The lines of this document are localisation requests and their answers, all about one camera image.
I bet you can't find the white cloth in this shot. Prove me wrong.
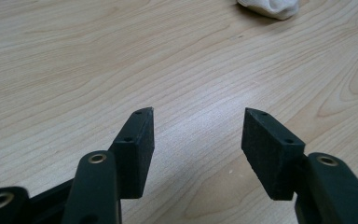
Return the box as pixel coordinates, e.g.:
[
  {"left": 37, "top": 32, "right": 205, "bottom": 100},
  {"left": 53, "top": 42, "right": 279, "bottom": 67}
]
[{"left": 236, "top": 0, "right": 300, "bottom": 21}]

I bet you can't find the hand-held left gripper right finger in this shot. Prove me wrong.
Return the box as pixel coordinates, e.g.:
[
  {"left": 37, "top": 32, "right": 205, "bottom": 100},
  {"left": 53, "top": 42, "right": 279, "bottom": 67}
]
[{"left": 241, "top": 107, "right": 307, "bottom": 202}]

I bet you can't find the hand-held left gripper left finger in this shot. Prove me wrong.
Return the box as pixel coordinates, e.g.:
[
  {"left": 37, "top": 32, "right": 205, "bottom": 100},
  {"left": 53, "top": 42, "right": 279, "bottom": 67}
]
[{"left": 107, "top": 106, "right": 156, "bottom": 200}]

